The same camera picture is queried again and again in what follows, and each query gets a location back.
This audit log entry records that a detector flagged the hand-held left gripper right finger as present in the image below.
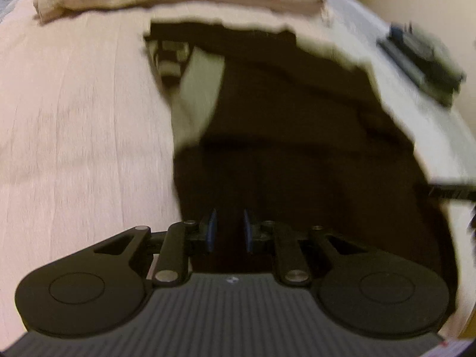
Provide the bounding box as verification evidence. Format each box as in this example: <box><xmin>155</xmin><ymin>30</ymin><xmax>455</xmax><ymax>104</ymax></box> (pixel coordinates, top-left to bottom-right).
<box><xmin>242</xmin><ymin>208</ymin><xmax>372</xmax><ymax>287</ymax></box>

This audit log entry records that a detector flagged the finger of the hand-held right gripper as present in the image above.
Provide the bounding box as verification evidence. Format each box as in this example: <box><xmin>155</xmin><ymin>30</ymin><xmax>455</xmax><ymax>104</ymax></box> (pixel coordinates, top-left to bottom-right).
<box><xmin>428</xmin><ymin>183</ymin><xmax>476</xmax><ymax>202</ymax></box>

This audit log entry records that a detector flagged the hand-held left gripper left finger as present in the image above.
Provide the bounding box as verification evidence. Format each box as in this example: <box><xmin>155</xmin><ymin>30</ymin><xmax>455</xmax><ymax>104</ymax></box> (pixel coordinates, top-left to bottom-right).
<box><xmin>93</xmin><ymin>208</ymin><xmax>218</xmax><ymax>288</ymax></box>

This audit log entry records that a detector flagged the black and grey garment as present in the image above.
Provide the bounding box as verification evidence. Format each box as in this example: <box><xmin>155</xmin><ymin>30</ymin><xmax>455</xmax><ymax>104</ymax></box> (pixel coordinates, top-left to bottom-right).
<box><xmin>142</xmin><ymin>21</ymin><xmax>459</xmax><ymax>273</ymax></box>

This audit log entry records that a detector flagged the stack of folded clothes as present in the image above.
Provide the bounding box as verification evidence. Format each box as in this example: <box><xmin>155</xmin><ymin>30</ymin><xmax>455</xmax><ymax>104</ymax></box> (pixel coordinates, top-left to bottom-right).
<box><xmin>376</xmin><ymin>22</ymin><xmax>468</xmax><ymax>108</ymax></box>

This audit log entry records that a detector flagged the pink grey striped bedspread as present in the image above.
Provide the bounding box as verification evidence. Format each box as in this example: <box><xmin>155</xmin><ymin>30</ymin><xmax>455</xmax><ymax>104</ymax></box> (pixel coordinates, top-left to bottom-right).
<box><xmin>0</xmin><ymin>0</ymin><xmax>476</xmax><ymax>343</ymax></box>

